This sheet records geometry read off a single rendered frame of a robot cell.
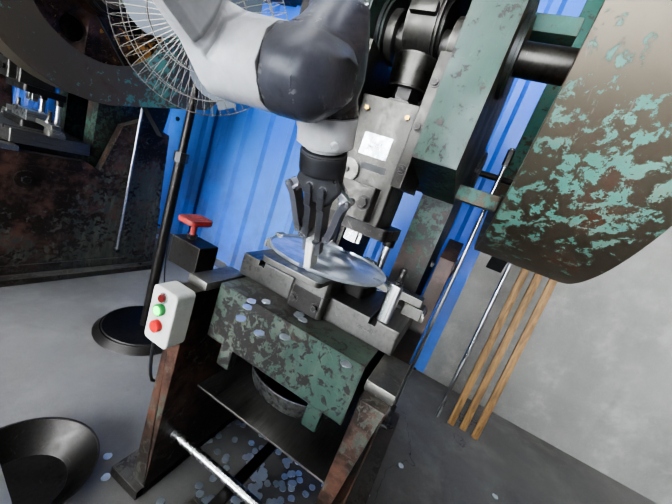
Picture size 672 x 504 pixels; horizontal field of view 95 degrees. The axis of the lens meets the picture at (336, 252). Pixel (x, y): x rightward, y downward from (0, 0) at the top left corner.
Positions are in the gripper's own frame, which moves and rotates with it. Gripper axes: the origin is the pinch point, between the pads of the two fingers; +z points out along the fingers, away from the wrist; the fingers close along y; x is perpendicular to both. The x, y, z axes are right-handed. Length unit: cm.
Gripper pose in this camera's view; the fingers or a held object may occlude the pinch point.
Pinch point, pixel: (311, 251)
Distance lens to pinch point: 60.1
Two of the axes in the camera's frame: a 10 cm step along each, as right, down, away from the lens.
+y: 8.6, 4.0, -3.1
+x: 4.8, -4.7, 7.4
